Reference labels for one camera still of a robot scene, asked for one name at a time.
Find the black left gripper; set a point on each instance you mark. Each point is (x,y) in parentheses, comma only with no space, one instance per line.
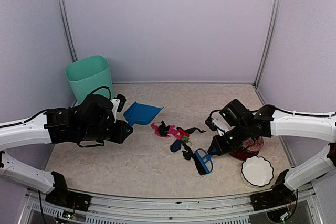
(119,136)

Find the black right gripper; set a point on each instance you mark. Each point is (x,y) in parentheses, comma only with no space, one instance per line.
(216,142)

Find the blue hand brush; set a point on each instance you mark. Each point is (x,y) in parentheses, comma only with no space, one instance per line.
(203,161)

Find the blue dustpan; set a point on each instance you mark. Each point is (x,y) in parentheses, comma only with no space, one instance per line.
(141,114)

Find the teal plastic waste bin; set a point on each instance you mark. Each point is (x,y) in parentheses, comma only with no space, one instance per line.
(87,74)

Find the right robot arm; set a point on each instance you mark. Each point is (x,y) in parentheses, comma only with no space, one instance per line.
(269,121)

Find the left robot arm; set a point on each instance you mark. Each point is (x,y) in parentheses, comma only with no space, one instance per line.
(88,125)

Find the red floral bowl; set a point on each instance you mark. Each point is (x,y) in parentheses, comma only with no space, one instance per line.
(241,154)

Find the green paper scrap right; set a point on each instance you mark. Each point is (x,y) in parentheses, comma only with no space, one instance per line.
(185,139)

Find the pink patterned bowl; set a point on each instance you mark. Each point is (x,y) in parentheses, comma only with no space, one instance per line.
(253,144)

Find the white scalloped bowl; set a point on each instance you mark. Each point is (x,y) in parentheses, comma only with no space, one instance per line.
(257,172)

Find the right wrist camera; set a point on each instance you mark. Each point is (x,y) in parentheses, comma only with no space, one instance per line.
(216,124)

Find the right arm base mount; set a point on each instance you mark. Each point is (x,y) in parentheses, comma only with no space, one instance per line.
(278,195)

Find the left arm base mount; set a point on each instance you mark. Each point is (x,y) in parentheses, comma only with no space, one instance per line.
(62,196)

